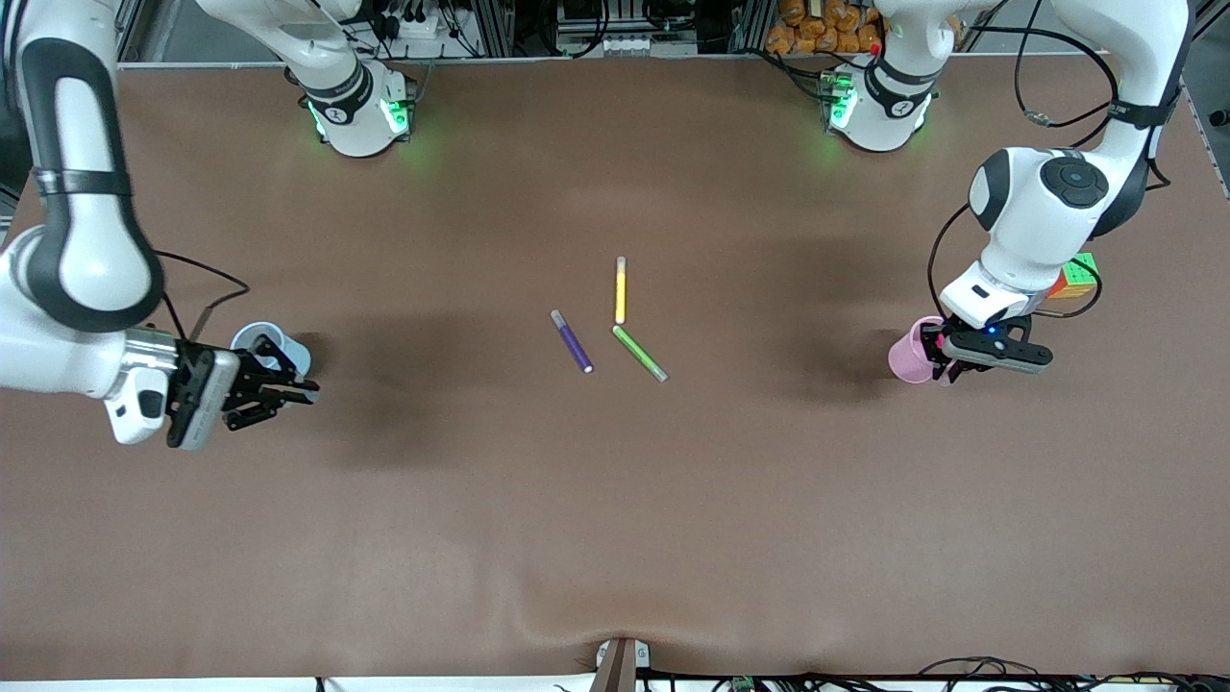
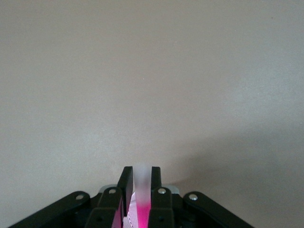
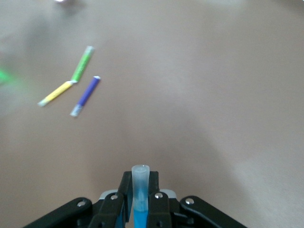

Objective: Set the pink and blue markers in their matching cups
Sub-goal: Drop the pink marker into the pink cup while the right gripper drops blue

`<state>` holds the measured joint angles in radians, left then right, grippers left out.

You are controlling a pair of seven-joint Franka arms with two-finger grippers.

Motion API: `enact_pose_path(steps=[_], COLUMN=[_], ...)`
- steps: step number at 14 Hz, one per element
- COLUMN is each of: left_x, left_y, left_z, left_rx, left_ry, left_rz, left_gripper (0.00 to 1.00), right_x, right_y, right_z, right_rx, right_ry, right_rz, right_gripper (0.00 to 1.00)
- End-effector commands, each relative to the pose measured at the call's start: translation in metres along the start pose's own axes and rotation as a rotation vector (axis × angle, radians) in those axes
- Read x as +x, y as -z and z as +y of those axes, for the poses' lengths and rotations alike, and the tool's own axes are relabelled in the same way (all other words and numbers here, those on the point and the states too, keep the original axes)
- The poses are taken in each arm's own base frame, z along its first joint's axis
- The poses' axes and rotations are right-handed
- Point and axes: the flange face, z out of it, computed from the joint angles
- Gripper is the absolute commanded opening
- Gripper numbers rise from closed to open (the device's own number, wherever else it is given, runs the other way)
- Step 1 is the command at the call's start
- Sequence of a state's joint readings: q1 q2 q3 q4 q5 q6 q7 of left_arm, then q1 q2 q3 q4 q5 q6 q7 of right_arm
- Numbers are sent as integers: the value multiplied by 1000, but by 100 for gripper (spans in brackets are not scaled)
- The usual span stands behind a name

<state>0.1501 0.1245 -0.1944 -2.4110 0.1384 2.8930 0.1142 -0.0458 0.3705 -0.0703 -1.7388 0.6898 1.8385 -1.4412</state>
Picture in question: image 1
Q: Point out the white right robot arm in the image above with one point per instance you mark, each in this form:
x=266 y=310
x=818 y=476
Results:
x=77 y=269

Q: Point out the colourful puzzle cube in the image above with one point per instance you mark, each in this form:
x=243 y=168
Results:
x=1084 y=274

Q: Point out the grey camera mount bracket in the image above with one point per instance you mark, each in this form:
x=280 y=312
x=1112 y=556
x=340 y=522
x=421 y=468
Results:
x=620 y=665

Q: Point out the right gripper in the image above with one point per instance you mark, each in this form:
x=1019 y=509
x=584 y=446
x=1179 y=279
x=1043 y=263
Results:
x=252 y=386

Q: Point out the white socket strip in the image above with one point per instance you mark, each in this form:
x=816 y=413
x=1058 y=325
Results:
x=644 y=44

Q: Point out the purple marker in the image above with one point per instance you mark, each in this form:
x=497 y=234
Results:
x=572 y=342

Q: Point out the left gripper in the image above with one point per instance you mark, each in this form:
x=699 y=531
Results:
x=935 y=347

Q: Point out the yellow marker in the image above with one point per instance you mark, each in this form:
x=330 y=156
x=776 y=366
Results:
x=621 y=288

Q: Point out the pink mesh cup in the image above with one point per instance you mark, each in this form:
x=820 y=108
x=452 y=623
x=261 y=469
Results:
x=905 y=358

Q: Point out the blue mesh cup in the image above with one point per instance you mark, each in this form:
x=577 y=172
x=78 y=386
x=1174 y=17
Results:
x=300 y=358

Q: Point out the green marker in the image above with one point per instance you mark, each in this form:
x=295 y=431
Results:
x=639 y=353

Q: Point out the brown table mat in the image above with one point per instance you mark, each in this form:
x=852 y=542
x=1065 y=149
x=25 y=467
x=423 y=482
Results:
x=615 y=500

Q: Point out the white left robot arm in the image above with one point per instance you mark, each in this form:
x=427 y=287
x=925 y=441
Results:
x=1038 y=221

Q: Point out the white power strip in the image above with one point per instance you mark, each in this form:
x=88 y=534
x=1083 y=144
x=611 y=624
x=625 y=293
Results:
x=418 y=26

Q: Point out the bag of orange items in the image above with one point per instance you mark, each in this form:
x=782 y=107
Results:
x=817 y=29

